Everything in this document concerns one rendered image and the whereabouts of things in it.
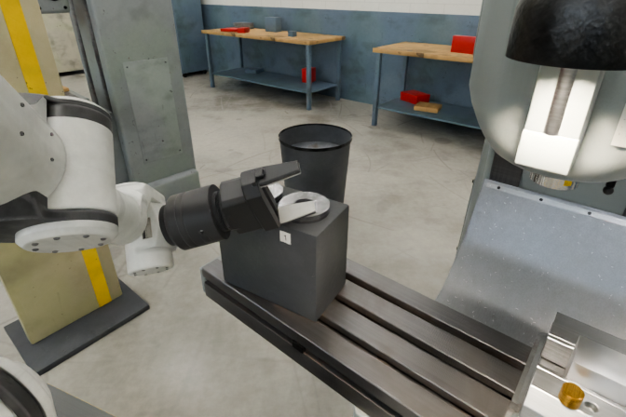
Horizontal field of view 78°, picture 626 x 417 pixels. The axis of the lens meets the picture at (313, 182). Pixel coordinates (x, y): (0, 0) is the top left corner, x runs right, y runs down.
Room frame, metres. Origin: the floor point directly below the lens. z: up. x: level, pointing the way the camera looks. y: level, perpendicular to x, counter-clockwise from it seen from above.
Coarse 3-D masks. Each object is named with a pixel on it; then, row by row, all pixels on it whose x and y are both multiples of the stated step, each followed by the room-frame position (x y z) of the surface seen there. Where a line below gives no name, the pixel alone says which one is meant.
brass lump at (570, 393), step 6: (564, 384) 0.29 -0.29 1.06; (570, 384) 0.29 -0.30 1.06; (576, 384) 0.29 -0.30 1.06; (564, 390) 0.29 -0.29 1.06; (570, 390) 0.29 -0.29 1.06; (576, 390) 0.29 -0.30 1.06; (582, 390) 0.29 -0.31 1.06; (558, 396) 0.29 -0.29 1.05; (564, 396) 0.29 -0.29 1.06; (570, 396) 0.28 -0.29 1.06; (576, 396) 0.28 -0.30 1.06; (582, 396) 0.28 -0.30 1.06; (564, 402) 0.28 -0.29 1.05; (570, 402) 0.28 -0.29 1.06; (576, 402) 0.28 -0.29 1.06; (570, 408) 0.28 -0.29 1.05; (576, 408) 0.28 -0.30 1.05
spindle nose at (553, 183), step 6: (534, 174) 0.39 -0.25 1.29; (534, 180) 0.39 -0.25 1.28; (540, 180) 0.38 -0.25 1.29; (546, 180) 0.37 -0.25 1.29; (552, 180) 0.37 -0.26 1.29; (558, 180) 0.37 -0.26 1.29; (546, 186) 0.37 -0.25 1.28; (552, 186) 0.37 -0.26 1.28; (558, 186) 0.37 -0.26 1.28; (564, 186) 0.37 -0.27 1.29; (570, 186) 0.37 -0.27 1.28; (576, 186) 0.37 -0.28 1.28
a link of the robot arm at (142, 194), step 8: (120, 184) 0.49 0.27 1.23; (128, 184) 0.49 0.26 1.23; (136, 184) 0.49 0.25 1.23; (144, 184) 0.49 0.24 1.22; (128, 192) 0.46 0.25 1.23; (136, 192) 0.47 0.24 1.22; (144, 192) 0.48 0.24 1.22; (152, 192) 0.51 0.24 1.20; (136, 200) 0.45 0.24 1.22; (144, 200) 0.47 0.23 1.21; (152, 200) 0.51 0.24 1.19; (160, 200) 0.53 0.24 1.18; (144, 208) 0.46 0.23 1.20; (144, 216) 0.45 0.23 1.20; (144, 224) 0.44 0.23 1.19; (136, 232) 0.43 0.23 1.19; (128, 240) 0.42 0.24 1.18
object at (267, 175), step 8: (296, 160) 0.50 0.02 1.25; (256, 168) 0.50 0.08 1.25; (264, 168) 0.50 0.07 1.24; (272, 168) 0.50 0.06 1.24; (280, 168) 0.50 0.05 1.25; (288, 168) 0.49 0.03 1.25; (296, 168) 0.49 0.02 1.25; (256, 176) 0.48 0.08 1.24; (264, 176) 0.49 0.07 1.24; (272, 176) 0.49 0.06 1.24; (280, 176) 0.48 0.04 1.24; (288, 176) 0.49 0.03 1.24; (264, 184) 0.48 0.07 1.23
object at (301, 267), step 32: (288, 192) 0.66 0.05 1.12; (288, 224) 0.54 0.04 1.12; (320, 224) 0.54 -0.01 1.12; (224, 256) 0.61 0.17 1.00; (256, 256) 0.57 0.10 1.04; (288, 256) 0.54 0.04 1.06; (320, 256) 0.52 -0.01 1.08; (256, 288) 0.57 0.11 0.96; (288, 288) 0.54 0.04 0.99; (320, 288) 0.52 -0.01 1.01
